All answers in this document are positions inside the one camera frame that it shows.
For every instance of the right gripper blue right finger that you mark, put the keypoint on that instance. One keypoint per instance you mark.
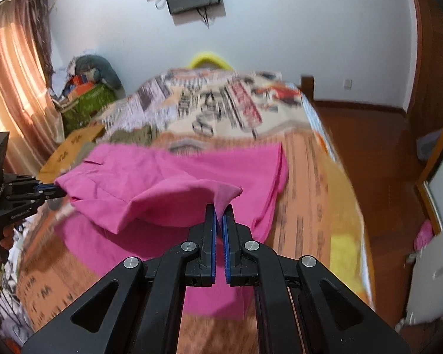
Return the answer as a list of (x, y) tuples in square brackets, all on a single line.
[(239, 268)]

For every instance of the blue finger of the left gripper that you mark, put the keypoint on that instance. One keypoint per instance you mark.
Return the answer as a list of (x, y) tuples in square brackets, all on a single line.
[(53, 194), (49, 188)]

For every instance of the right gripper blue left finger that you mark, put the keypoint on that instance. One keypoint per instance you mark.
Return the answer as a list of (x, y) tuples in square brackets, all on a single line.
[(200, 269)]

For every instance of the pink pants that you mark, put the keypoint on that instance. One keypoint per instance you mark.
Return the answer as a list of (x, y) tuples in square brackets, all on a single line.
[(132, 201)]

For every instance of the green storage bag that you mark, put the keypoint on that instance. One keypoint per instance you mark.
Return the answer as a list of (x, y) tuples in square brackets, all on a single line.
[(82, 110)]

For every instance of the newspaper print bed cover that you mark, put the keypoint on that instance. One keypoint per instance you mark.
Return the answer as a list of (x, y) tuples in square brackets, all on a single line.
[(315, 212)]

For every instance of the brown striped curtain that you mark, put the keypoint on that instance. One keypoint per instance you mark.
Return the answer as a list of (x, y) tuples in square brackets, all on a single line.
[(27, 110)]

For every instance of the olive green pants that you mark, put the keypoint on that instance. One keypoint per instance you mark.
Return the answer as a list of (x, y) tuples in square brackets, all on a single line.
[(142, 136)]

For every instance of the grey plush toy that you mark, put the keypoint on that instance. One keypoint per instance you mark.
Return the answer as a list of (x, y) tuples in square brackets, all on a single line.
[(100, 65)]

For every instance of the yellow foam headboard guard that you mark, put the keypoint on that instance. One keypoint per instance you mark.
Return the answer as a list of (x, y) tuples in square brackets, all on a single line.
[(209, 60)]

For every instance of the brown wooden door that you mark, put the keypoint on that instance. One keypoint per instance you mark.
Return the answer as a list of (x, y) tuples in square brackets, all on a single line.
[(425, 112)]

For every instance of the wall power socket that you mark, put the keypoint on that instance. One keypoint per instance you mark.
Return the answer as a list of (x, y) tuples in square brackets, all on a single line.
[(347, 84)]

